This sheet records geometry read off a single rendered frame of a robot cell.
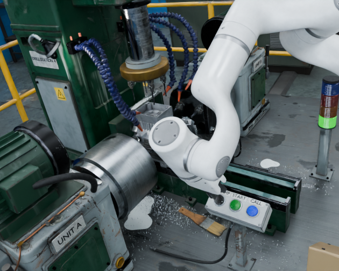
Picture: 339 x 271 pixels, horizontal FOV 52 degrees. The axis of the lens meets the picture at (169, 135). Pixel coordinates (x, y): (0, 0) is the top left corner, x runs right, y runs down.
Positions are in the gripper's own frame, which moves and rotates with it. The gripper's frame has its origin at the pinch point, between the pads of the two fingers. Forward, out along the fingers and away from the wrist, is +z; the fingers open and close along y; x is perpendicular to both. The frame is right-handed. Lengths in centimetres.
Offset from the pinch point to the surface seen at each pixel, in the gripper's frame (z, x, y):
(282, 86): 239, -205, 82
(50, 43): -30, -21, 56
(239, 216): 6.4, 2.6, -7.2
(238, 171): 34.5, -20.1, 9.4
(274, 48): 233, -254, 107
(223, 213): 6.4, 3.4, -2.7
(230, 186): 28.6, -11.6, 7.9
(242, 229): 15.6, 3.9, -6.3
